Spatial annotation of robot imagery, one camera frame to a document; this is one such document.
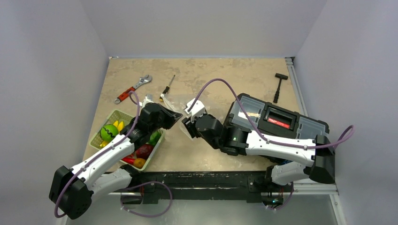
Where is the clear zip top bag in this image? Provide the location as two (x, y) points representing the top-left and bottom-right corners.
(162, 94), (194, 140)

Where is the green lime toy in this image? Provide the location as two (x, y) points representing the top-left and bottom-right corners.
(100, 124), (119, 142)

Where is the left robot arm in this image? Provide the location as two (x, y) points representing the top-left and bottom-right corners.
(49, 103), (182, 219)

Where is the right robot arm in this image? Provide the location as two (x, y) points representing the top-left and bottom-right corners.
(182, 114), (335, 191)

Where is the green bell pepper toy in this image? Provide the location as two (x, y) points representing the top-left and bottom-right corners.
(148, 130), (162, 146)

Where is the yellow black screwdriver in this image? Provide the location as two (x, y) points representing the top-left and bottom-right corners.
(159, 75), (176, 102)

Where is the yellow banana toy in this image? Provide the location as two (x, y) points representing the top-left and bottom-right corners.
(99, 120), (125, 148)

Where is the dark red fruit toy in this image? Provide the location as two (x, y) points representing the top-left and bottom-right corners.
(135, 144), (154, 160)

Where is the green plastic basket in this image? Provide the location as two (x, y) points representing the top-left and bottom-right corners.
(89, 110), (165, 172)

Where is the orange small fruit toy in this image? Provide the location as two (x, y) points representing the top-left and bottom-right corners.
(133, 158), (146, 169)

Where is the red chili pepper toy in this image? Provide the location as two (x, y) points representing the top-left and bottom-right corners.
(122, 157), (135, 165)

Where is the black tool box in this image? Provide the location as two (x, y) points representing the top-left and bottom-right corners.
(223, 93), (330, 165)

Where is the black hammer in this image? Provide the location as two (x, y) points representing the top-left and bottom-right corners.
(273, 73), (289, 104)

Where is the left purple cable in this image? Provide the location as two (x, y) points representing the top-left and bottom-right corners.
(54, 90), (141, 218)

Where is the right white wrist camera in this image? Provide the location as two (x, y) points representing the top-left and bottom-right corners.
(184, 99), (207, 123)

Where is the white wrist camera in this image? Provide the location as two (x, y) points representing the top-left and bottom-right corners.
(184, 99), (207, 123)
(140, 94), (153, 108)

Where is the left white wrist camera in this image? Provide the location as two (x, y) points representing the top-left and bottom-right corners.
(140, 94), (153, 108)

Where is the red handled adjustable wrench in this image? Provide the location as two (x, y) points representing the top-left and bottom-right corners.
(114, 75), (153, 104)

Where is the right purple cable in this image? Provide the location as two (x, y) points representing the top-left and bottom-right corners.
(187, 78), (356, 150)

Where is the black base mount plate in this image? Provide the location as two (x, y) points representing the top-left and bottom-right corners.
(126, 171), (291, 207)

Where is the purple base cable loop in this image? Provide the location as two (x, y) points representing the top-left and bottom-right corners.
(120, 180), (174, 218)

